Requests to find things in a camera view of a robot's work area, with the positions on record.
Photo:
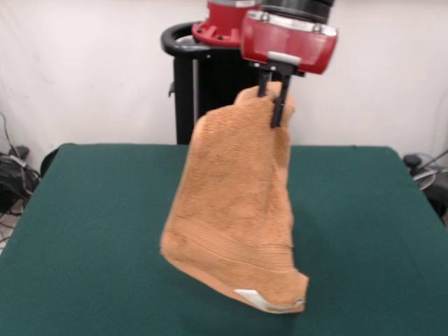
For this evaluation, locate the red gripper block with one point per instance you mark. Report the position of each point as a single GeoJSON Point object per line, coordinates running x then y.
{"type": "Point", "coordinates": [287, 43]}

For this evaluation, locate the orange terry towel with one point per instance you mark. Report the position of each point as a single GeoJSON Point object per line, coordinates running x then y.
{"type": "Point", "coordinates": [231, 192]}

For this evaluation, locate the black floor equipment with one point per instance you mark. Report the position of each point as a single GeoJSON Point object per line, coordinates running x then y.
{"type": "Point", "coordinates": [439, 199]}

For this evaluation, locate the dark green table cloth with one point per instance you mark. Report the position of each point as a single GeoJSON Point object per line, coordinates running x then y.
{"type": "Point", "coordinates": [105, 245]}

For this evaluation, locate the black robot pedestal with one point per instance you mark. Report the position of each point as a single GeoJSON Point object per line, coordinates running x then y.
{"type": "Point", "coordinates": [217, 87]}

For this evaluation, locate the grey round pedestal foot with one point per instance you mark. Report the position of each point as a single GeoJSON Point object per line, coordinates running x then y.
{"type": "Point", "coordinates": [425, 178]}

